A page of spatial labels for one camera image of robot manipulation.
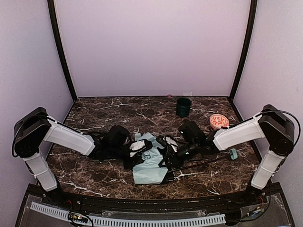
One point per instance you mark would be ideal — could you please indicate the black frame post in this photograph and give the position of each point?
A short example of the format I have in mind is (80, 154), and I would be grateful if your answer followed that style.
(245, 49)
(60, 50)

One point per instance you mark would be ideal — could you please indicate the black cylindrical cup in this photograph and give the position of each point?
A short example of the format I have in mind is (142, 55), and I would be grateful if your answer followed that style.
(183, 107)

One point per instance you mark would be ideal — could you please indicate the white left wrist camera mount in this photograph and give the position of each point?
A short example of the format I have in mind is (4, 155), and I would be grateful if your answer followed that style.
(139, 146)

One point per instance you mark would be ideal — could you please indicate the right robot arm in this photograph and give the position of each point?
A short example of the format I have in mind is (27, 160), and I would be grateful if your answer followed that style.
(276, 126)

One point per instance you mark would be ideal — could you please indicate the black curved front rail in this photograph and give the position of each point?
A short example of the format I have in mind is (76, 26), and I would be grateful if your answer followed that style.
(228, 203)

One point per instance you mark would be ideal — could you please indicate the grey slotted cable duct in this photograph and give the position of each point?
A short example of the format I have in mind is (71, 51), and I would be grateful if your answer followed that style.
(124, 219)

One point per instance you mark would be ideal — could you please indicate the right black frame post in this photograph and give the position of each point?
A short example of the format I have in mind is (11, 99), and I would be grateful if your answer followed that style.
(245, 49)

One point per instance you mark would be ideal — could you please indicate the red white patterned bowl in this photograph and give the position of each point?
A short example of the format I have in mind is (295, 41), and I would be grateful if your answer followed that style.
(218, 121)

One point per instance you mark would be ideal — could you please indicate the mint green folding umbrella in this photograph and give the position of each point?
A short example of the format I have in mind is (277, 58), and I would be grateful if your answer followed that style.
(149, 171)

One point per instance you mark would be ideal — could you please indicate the left black frame post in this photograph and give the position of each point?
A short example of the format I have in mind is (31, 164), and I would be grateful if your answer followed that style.
(60, 50)

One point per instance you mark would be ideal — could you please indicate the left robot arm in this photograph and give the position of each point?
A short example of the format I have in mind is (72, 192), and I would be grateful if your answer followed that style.
(38, 127)

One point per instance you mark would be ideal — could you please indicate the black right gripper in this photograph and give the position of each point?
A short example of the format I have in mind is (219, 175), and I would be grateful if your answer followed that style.
(169, 156)

